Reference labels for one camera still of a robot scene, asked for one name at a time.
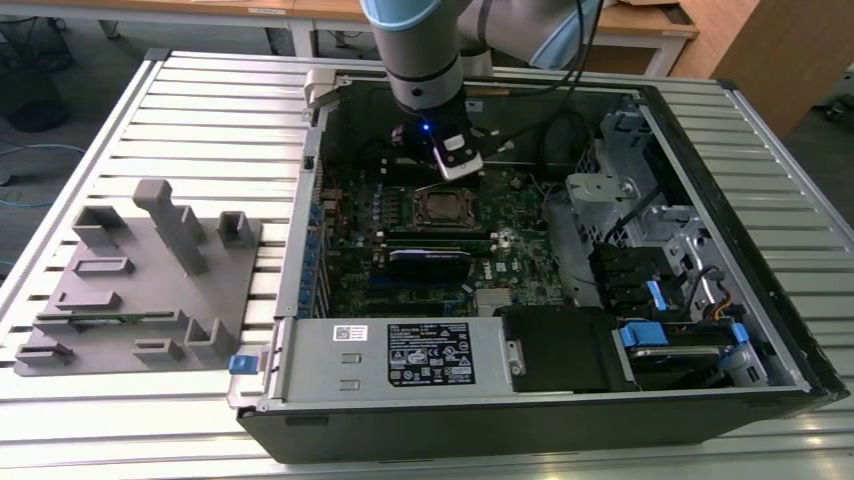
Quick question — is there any silver CPU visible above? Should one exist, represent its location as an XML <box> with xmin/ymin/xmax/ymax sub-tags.
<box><xmin>428</xmin><ymin>193</ymin><xmax>465</xmax><ymax>216</ymax></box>

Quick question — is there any metal socket cover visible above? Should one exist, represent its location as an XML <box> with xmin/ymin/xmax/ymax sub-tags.
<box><xmin>411</xmin><ymin>189</ymin><xmax>483</xmax><ymax>227</ymax></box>

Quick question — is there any grey case latch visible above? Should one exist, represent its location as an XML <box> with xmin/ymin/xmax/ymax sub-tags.
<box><xmin>300</xmin><ymin>68</ymin><xmax>343</xmax><ymax>109</ymax></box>

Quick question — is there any green RAM stick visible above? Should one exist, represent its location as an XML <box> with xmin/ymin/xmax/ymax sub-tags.
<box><xmin>383</xmin><ymin>237</ymin><xmax>495</xmax><ymax>251</ymax></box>
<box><xmin>36</xmin><ymin>310</ymin><xmax>180</xmax><ymax>330</ymax></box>

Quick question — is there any wooden desk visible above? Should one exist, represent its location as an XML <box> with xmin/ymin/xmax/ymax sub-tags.
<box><xmin>292</xmin><ymin>0</ymin><xmax>700</xmax><ymax>77</ymax></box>
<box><xmin>0</xmin><ymin>0</ymin><xmax>315</xmax><ymax>57</ymax></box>

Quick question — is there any black graphics card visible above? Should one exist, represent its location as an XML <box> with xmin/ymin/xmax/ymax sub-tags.
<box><xmin>384</xmin><ymin>247</ymin><xmax>473</xmax><ymax>285</ymax></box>

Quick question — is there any green motherboard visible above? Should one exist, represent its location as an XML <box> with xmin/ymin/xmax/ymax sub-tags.
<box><xmin>309</xmin><ymin>159</ymin><xmax>582</xmax><ymax>320</ymax></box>

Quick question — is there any silver chipset heat sink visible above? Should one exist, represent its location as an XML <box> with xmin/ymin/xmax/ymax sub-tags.
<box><xmin>473</xmin><ymin>287</ymin><xmax>516</xmax><ymax>308</ymax></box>

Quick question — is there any silver drive cage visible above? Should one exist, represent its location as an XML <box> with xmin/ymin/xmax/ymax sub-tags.
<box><xmin>564</xmin><ymin>97</ymin><xmax>779</xmax><ymax>326</ymax></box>

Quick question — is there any blue pull tab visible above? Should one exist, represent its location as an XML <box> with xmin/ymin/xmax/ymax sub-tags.
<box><xmin>643</xmin><ymin>278</ymin><xmax>671</xmax><ymax>310</ymax></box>

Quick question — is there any silver power supply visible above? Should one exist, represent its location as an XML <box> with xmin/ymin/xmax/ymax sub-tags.
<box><xmin>263</xmin><ymin>317</ymin><xmax>520</xmax><ymax>402</ymax></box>

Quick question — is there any grey parts rack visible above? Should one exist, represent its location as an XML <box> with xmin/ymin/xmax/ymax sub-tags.
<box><xmin>10</xmin><ymin>178</ymin><xmax>267</xmax><ymax>379</ymax></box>

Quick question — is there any blue disk carrier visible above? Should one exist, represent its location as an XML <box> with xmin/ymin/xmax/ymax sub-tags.
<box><xmin>614</xmin><ymin>321</ymin><xmax>750</xmax><ymax>351</ymax></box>

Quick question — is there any black round bin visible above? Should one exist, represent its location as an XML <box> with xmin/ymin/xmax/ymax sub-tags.
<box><xmin>4</xmin><ymin>95</ymin><xmax>72</xmax><ymax>134</ymax></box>

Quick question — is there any wooden cabinet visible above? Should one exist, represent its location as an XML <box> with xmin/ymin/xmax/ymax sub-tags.
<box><xmin>679</xmin><ymin>0</ymin><xmax>854</xmax><ymax>137</ymax></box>

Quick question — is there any black hard disk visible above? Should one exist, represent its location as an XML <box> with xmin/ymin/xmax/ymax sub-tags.
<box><xmin>626</xmin><ymin>344</ymin><xmax>730</xmax><ymax>393</ymax></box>

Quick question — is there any black chair base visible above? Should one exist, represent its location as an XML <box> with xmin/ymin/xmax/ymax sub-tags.
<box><xmin>823</xmin><ymin>74</ymin><xmax>854</xmax><ymax>122</ymax></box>

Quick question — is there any black PC case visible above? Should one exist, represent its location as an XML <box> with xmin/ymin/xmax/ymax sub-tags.
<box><xmin>225</xmin><ymin>67</ymin><xmax>852</xmax><ymax>466</ymax></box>

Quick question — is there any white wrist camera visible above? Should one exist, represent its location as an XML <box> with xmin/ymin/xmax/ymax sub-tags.
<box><xmin>431</xmin><ymin>132</ymin><xmax>485</xmax><ymax>182</ymax></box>

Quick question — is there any black case cable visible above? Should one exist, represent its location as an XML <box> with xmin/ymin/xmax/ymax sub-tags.
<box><xmin>535</xmin><ymin>107</ymin><xmax>596</xmax><ymax>169</ymax></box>

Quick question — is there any silver metal bracket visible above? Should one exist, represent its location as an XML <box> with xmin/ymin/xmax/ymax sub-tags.
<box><xmin>564</xmin><ymin>171</ymin><xmax>636</xmax><ymax>202</ymax></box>

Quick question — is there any blue floor cable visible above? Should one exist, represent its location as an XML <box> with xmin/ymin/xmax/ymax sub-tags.
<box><xmin>0</xmin><ymin>142</ymin><xmax>88</xmax><ymax>209</ymax></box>

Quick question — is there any black wire basket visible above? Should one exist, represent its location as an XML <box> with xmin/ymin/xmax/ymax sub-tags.
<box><xmin>0</xmin><ymin>17</ymin><xmax>76</xmax><ymax>74</ymax></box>

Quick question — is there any coloured wire bundle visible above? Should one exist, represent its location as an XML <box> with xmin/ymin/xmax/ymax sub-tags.
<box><xmin>703</xmin><ymin>297</ymin><xmax>739</xmax><ymax>321</ymax></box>

